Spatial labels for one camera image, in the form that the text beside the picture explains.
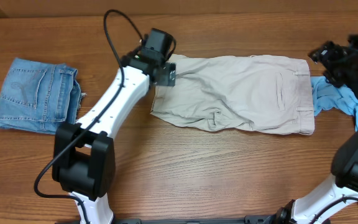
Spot beige khaki shorts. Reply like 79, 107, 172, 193
151, 55, 315, 135

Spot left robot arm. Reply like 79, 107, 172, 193
52, 29, 177, 223

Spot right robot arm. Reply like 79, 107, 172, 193
244, 34, 358, 223

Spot light blue cloth garment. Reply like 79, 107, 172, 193
311, 76, 358, 131

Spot folded blue denim shorts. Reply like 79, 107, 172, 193
0, 58, 86, 134

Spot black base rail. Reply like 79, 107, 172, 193
114, 215, 276, 224

